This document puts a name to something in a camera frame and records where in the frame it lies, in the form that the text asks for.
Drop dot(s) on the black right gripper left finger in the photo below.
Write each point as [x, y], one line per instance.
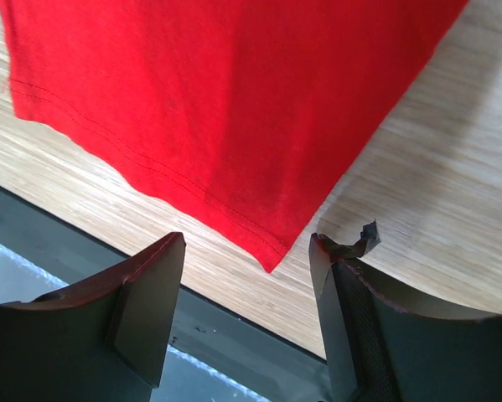
[101, 339]

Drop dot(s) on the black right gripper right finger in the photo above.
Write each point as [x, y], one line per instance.
[387, 341]

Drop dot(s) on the red t shirt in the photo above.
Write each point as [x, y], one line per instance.
[241, 114]

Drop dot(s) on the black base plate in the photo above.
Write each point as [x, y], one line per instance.
[214, 355]

